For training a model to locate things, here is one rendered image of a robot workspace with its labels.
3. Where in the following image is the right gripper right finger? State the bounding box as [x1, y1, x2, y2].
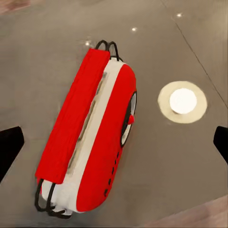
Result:
[214, 126, 228, 163]

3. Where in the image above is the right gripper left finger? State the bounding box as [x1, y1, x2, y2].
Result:
[0, 126, 24, 183]

